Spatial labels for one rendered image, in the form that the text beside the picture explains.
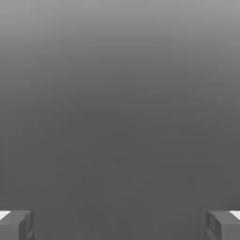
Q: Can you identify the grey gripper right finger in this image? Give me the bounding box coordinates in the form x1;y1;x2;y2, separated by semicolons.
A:
204;210;240;240

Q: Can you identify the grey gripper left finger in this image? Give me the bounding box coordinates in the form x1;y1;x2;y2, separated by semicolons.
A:
0;210;36;240

